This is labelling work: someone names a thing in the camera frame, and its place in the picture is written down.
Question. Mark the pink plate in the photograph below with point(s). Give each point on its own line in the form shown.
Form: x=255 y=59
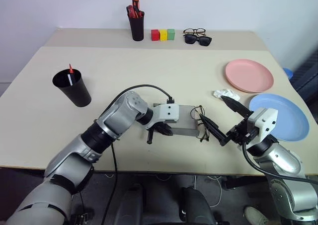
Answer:
x=248 y=74

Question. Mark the black marker with red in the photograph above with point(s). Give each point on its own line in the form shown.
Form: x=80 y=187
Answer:
x=141 y=14

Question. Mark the red and white marker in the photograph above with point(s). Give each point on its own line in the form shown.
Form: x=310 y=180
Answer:
x=71 y=72

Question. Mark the tall black pen cup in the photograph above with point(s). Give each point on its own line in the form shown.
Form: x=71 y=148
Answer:
x=136 y=28

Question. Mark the brown-framed glasses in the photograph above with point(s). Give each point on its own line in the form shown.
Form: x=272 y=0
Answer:
x=205 y=32

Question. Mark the wide black plastic cup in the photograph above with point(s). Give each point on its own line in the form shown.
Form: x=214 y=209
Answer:
x=74 y=91

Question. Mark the grey glasses case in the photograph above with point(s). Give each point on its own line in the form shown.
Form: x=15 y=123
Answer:
x=185 y=120

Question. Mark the red and black marker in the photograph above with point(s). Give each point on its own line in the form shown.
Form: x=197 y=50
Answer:
x=130 y=11

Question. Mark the dark ribbed furniture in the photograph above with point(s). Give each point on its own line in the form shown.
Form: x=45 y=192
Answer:
x=306 y=78

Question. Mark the thin black-framed glasses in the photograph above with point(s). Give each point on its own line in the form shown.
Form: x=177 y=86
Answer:
x=201 y=135

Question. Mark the red cube block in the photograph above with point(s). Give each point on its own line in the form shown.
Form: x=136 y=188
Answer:
x=155 y=35

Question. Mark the crumpled white paper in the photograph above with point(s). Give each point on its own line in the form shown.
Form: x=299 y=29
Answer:
x=224 y=93

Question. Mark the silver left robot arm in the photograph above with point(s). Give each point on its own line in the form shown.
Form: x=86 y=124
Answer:
x=74 y=155

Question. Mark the blue round container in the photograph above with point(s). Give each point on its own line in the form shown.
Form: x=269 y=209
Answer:
x=288 y=73

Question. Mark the white shoe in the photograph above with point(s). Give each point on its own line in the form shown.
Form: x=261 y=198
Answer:
x=256 y=216

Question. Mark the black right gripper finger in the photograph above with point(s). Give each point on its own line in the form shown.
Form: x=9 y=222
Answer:
x=236 y=105
x=213 y=129

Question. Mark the yellow cube block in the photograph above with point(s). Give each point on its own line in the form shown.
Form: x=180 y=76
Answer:
x=163 y=35

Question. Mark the dark rounded shape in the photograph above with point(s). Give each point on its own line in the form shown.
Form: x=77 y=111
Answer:
x=196 y=205

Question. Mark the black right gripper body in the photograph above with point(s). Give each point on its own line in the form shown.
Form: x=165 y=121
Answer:
x=239 y=133

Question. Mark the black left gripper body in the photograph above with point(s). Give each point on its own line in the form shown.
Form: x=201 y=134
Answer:
x=159 y=127

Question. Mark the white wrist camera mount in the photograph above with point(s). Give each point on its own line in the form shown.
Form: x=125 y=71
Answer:
x=263 y=119
x=167 y=112

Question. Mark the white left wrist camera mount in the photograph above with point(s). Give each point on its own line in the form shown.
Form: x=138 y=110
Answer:
x=167 y=112

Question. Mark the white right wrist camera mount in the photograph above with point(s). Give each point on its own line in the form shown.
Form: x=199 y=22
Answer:
x=263 y=119

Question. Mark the orange-capped black marker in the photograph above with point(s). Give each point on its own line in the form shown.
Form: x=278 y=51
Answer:
x=135 y=5

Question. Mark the black sunglasses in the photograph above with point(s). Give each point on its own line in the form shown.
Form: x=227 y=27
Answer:
x=203 y=41

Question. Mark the blue plate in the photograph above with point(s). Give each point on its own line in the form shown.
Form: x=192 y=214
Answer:
x=290 y=118

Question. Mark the green cube block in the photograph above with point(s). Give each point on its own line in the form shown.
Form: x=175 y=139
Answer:
x=171 y=34

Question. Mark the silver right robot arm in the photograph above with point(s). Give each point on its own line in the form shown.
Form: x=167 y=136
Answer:
x=280 y=160

